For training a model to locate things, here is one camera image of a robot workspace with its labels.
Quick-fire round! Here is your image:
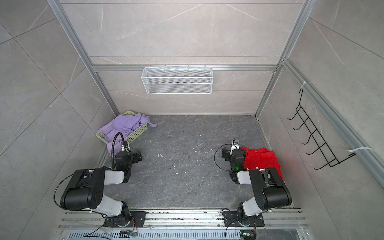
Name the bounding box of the white zip tie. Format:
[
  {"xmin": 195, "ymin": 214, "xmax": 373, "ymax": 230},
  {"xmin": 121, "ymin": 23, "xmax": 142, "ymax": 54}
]
[{"xmin": 347, "ymin": 147, "xmax": 374, "ymax": 153}]

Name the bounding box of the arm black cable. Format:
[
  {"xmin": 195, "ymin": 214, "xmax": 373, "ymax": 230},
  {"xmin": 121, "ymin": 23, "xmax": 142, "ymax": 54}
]
[
  {"xmin": 213, "ymin": 143, "xmax": 235, "ymax": 172},
  {"xmin": 110, "ymin": 131, "xmax": 127, "ymax": 171}
]

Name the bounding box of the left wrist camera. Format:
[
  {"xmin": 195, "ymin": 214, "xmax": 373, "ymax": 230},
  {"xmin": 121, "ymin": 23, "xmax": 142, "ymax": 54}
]
[{"xmin": 121, "ymin": 141, "xmax": 131, "ymax": 152}]

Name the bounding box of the aluminium frame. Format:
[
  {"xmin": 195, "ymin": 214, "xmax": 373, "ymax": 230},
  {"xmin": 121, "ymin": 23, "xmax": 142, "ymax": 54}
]
[{"xmin": 48, "ymin": 1, "xmax": 384, "ymax": 185}]

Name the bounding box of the black wire hook rack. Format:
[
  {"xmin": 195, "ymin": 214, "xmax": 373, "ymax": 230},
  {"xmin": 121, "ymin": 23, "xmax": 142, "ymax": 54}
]
[{"xmin": 288, "ymin": 89, "xmax": 356, "ymax": 171}]

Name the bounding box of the purple t-shirt with print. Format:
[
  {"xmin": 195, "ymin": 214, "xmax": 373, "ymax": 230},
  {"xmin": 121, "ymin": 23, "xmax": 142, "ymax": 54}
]
[{"xmin": 112, "ymin": 113, "xmax": 158, "ymax": 135}]

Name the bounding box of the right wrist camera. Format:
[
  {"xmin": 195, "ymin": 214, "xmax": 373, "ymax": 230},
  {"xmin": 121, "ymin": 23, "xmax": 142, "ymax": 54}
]
[{"xmin": 232, "ymin": 139, "xmax": 240, "ymax": 149}]

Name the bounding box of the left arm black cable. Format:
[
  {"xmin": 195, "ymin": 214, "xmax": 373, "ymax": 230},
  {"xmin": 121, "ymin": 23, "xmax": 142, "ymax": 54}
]
[{"xmin": 110, "ymin": 131, "xmax": 127, "ymax": 171}]

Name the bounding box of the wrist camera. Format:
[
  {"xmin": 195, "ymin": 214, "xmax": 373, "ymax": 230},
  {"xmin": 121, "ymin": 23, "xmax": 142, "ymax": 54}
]
[
  {"xmin": 121, "ymin": 141, "xmax": 131, "ymax": 152},
  {"xmin": 232, "ymin": 139, "xmax": 240, "ymax": 149}
]

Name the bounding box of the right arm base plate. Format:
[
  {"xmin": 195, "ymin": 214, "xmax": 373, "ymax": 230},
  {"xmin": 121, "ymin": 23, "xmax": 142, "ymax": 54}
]
[{"xmin": 221, "ymin": 209, "xmax": 265, "ymax": 228}]

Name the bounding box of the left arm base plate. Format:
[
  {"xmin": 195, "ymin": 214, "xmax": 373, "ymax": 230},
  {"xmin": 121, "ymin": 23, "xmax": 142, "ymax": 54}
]
[{"xmin": 103, "ymin": 211, "xmax": 147, "ymax": 228}]

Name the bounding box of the white wire mesh basket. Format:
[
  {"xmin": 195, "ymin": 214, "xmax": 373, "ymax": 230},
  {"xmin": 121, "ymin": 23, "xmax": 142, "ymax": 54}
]
[{"xmin": 141, "ymin": 67, "xmax": 214, "ymax": 95}]

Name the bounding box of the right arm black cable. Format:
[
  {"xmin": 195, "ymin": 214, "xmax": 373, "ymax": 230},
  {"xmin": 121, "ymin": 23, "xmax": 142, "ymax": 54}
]
[{"xmin": 213, "ymin": 143, "xmax": 235, "ymax": 172}]

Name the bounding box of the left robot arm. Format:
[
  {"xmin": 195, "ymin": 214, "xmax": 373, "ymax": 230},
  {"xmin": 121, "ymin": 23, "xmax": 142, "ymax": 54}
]
[{"xmin": 56, "ymin": 151, "xmax": 142, "ymax": 219}]

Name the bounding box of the red t-shirt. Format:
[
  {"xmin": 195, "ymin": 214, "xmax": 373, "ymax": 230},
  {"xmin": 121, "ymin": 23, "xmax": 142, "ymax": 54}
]
[{"xmin": 241, "ymin": 147, "xmax": 284, "ymax": 180}]

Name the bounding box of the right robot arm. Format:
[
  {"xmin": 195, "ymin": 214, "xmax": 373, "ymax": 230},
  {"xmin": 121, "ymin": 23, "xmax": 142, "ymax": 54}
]
[{"xmin": 222, "ymin": 145, "xmax": 292, "ymax": 221}]

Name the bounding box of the purple t-shirt in basket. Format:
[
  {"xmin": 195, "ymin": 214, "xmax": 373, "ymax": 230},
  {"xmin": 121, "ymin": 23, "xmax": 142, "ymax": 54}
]
[{"xmin": 98, "ymin": 115, "xmax": 134, "ymax": 153}]

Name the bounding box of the aluminium rail at front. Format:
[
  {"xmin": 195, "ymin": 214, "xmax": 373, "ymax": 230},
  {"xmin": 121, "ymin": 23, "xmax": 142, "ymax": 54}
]
[{"xmin": 51, "ymin": 209, "xmax": 313, "ymax": 240}]

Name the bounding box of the light green plastic basket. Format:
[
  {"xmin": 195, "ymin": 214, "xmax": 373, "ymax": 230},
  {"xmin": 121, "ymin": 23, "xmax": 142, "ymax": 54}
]
[{"xmin": 96, "ymin": 111, "xmax": 148, "ymax": 144}]

